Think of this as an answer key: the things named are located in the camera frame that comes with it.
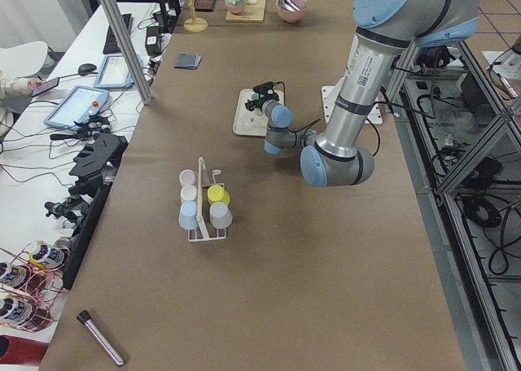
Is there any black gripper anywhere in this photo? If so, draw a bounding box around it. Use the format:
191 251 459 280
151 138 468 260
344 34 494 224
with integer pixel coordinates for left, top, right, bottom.
245 94 279 111

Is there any green cup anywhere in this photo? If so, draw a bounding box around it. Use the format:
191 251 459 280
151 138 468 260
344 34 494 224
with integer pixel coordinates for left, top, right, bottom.
252 98 262 116

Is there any cream rabbit tray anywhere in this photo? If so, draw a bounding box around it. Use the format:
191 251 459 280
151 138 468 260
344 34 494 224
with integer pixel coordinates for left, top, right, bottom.
233 89 268 137

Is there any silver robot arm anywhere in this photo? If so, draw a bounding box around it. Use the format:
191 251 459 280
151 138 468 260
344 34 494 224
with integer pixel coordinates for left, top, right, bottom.
245 0 479 187

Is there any yellow cup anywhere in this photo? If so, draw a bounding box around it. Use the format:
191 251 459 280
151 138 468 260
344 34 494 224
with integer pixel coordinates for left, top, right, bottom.
207 185 230 205

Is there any pink cup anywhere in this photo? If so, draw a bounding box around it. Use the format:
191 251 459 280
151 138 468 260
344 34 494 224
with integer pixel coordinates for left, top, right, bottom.
178 169 198 187

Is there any cream white cup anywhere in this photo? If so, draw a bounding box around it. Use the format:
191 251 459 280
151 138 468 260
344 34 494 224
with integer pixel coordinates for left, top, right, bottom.
180 185 198 203

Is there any grey cup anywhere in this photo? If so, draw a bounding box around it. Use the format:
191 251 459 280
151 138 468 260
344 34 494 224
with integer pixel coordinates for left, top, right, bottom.
209 202 233 229

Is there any light blue cup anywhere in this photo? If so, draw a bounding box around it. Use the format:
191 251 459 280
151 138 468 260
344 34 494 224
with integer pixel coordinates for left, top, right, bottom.
178 201 198 230

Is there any grey folded cloth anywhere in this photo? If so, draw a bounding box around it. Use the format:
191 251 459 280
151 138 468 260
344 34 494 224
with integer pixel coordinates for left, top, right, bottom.
174 52 202 70

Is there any wooden cutting board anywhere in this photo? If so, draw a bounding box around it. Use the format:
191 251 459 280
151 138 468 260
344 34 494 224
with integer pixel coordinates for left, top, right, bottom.
225 0 266 23

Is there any wooden mug tree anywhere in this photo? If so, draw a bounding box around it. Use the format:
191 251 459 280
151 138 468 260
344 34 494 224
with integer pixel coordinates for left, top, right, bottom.
183 0 208 33

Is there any pink bowl with ice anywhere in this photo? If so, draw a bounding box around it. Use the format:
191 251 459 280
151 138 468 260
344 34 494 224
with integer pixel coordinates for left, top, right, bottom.
275 0 308 23

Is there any metal scoop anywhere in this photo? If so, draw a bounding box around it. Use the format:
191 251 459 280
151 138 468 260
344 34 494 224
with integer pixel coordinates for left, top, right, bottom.
279 0 300 11

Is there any blue teach pendant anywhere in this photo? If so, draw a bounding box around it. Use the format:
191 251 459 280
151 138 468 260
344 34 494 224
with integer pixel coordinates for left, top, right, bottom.
94 54 134 90
43 85 110 129

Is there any black keyboard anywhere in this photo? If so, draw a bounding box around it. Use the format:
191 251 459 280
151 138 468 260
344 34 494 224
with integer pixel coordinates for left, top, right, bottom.
102 13 134 55

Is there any black computer mouse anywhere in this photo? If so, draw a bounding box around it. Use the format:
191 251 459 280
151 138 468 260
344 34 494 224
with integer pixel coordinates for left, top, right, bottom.
77 63 97 76

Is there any person in background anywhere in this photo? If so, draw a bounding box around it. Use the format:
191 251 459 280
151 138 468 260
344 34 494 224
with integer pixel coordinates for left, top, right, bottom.
1 72 44 137

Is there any metal tube with black cap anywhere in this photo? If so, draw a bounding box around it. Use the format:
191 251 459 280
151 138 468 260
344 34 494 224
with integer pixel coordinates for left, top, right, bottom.
77 310 126 367

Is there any white wire cup rack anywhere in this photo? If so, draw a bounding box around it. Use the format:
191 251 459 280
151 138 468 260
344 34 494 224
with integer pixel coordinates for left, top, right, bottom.
186 156 228 243

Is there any aluminium frame post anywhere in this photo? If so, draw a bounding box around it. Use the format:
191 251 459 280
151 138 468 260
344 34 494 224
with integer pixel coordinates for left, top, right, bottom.
98 0 152 105

